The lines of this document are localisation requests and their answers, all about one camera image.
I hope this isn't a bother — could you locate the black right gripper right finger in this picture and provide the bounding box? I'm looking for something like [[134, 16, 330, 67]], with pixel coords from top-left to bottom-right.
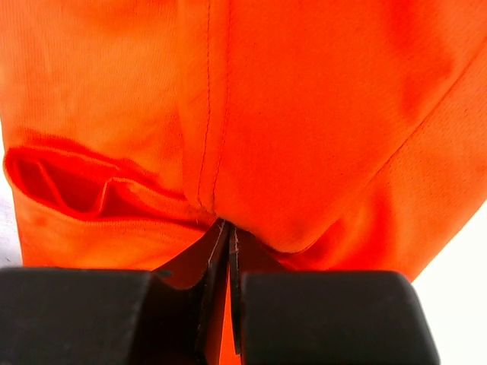
[[229, 228, 440, 364]]

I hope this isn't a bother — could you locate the orange t-shirt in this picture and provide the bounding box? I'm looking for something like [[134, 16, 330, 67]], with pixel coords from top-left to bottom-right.
[[1, 1, 486, 364]]

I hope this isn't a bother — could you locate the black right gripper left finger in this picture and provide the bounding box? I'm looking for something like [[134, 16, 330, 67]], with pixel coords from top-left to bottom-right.
[[1, 220, 230, 364]]

